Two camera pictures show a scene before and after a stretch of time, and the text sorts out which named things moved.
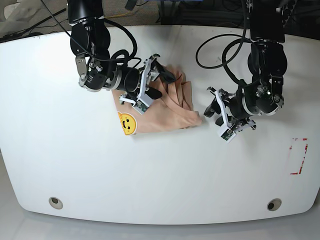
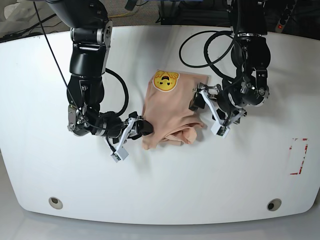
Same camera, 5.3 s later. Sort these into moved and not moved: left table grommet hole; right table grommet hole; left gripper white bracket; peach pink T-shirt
Moved: left gripper white bracket; peach pink T-shirt
Not moved: right table grommet hole; left table grommet hole
